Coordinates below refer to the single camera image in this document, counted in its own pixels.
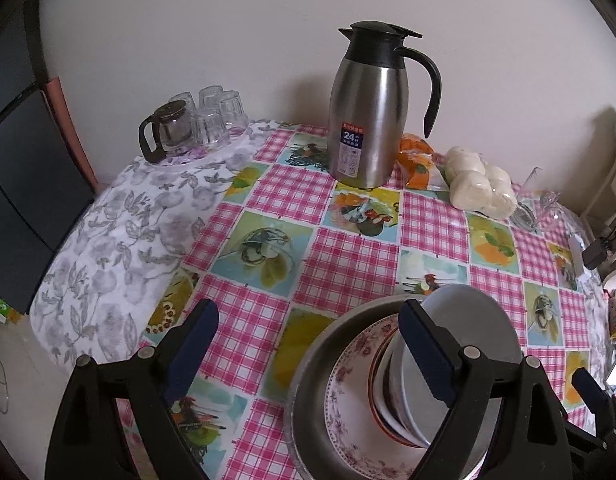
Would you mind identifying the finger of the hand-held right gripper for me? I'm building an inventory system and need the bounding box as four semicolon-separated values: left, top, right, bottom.
572;367;616;441

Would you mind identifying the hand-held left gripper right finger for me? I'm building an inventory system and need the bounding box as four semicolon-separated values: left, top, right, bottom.
398;299;574;480

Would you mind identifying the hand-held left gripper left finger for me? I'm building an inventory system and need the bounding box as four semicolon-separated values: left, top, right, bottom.
44;298;219;480

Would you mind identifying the strawberry print bowl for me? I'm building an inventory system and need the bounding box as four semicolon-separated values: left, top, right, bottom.
368;332;429;451

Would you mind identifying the pale blue bowl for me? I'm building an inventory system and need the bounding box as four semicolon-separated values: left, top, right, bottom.
399;285;523;448

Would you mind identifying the round floral rim plate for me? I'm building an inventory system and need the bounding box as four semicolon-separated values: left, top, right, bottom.
324;316;439;478

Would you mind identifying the stainless steel basin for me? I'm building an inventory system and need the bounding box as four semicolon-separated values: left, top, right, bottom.
287;296;529;480

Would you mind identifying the pink checked tablecloth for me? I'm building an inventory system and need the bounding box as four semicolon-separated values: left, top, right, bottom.
142;122;614;480

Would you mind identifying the small white box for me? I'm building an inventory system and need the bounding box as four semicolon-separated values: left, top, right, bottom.
568;237;594;281

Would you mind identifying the black charger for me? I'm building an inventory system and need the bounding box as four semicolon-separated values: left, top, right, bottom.
585;240;614;271

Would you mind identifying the bag of steamed buns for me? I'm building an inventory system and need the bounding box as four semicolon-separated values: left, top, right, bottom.
445;146;518;220

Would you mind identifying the glass mug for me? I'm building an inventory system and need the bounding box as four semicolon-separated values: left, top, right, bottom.
510;167;564;233

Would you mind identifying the orange snack packet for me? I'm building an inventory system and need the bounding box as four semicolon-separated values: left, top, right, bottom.
395;133;451;191

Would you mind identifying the green box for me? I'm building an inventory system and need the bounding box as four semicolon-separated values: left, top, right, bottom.
0;290;23;327

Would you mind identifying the white carved chair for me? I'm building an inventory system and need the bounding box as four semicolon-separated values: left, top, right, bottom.
583;105;616;281

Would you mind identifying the dark cabinet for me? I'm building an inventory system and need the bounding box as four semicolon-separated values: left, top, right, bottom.
0;0;96;316

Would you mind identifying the stainless steel thermos jug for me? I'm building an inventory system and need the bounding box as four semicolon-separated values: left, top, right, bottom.
329;21;443;190

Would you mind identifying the black cable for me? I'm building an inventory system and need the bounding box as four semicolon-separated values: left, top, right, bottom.
600;210;616;247

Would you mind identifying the glass teapot with black handle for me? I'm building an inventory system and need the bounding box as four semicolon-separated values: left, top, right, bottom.
138;101;197;163

